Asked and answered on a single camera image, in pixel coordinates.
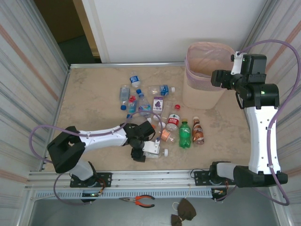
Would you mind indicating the clear bottle rainbow label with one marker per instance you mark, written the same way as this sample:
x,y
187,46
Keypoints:
x,y
144,107

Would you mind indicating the orange label clear bottle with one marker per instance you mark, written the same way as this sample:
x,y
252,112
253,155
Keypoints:
x,y
166,135

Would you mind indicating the Fiji water bottle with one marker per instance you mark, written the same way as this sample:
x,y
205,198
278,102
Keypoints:
x,y
132,105

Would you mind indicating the purple grape label bottle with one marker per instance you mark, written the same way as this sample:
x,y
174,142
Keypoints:
x,y
158,103

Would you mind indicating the red label water bottle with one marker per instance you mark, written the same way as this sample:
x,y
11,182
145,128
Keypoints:
x,y
172,121

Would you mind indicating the unlabelled clear bottle white cap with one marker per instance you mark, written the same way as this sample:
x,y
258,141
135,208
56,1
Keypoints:
x,y
167,110

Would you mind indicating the clear bottle pale-blue label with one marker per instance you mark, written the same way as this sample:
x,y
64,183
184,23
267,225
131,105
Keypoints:
x,y
124,93

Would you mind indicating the green soda bottle yellow cap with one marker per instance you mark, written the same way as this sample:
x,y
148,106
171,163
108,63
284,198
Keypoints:
x,y
185,135

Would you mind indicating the clear bottle blue label white cap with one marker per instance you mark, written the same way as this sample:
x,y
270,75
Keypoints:
x,y
163,90

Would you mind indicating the small clear bottle dark-blue label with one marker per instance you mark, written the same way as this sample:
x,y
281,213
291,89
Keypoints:
x,y
134,79

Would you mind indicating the brown coffee drink bottle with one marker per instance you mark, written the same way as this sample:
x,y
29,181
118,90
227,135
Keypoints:
x,y
198,131

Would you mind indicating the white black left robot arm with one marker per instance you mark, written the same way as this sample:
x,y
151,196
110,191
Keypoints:
x,y
103,139

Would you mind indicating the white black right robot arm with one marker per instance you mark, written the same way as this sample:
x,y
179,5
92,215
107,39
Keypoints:
x,y
261,141

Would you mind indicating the beige plastic bin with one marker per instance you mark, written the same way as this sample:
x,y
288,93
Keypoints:
x,y
200,99

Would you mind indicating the pink plastic bin liner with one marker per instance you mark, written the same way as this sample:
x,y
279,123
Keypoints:
x,y
202,54

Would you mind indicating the small circuit board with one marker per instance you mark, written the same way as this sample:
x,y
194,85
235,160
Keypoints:
x,y
218,192
90,195

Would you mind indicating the large brown fabric pouch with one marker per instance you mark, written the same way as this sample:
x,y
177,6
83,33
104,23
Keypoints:
x,y
185,209

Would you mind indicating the grey metal shelf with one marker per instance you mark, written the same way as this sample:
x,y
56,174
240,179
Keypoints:
x,y
94,214

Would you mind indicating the brown wooden door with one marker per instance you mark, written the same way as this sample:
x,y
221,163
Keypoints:
x,y
58,18

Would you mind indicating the wide aluminium base rail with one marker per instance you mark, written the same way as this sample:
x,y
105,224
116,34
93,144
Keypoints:
x,y
152,179

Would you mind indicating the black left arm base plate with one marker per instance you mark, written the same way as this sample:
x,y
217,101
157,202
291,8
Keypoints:
x,y
107,180

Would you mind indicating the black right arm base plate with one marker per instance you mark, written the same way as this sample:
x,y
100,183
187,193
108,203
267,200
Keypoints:
x,y
200,177

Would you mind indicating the white door frame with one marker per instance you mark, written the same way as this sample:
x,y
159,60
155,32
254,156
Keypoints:
x,y
98,35

